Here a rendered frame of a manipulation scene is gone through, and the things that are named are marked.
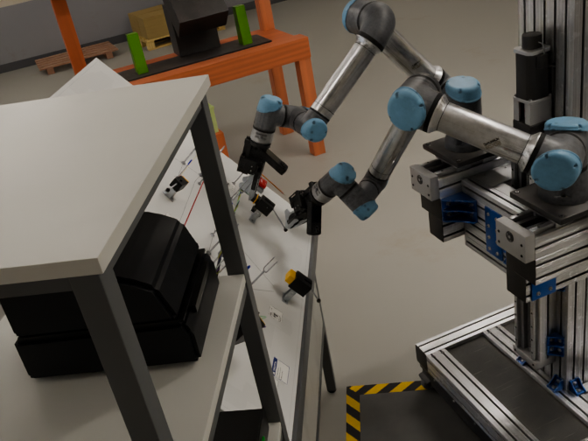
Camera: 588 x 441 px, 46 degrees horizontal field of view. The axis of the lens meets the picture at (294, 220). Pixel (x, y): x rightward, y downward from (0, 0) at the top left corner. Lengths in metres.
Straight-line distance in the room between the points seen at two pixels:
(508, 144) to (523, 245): 0.31
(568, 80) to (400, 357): 1.64
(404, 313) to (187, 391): 2.57
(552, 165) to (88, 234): 1.37
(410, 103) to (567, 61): 0.53
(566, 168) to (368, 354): 1.76
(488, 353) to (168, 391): 2.06
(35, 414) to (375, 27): 1.49
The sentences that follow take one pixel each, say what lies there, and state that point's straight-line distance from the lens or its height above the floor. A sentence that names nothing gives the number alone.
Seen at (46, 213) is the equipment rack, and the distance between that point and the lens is 0.84.
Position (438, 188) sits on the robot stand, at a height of 1.07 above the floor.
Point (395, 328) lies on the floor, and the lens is 3.51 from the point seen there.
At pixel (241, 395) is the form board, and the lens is 1.78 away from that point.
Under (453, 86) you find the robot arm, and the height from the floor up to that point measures 1.39.
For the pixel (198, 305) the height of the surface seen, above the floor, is 1.54.
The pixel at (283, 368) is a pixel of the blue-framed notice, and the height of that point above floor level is 0.91.
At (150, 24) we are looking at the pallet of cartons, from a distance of 10.38.
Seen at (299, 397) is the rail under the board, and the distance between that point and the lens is 1.94.
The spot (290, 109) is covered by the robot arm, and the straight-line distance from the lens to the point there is 2.26.
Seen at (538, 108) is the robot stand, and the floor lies 1.35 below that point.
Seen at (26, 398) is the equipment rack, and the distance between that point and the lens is 1.24.
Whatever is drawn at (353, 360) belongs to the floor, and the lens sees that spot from 3.36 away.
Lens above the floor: 2.17
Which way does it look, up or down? 28 degrees down
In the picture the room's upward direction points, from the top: 11 degrees counter-clockwise
